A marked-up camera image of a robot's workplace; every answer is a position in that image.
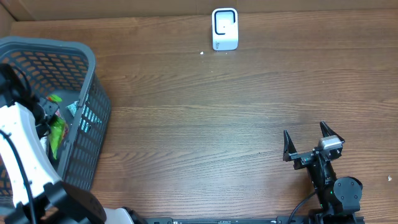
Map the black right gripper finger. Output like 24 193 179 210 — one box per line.
320 120 345 142
283 129 297 161

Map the green snack packet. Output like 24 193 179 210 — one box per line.
47 108 68 160

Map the teal packet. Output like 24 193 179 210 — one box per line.
66 101 102 133

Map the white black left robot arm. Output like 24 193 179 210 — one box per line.
1 63 134 223

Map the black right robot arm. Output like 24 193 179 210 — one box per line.
283 121 364 223

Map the white barcode scanner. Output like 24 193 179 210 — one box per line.
211 7 239 51

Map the grey plastic mesh basket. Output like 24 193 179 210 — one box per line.
1 36 111 209

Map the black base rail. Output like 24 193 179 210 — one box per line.
124 207 316 224

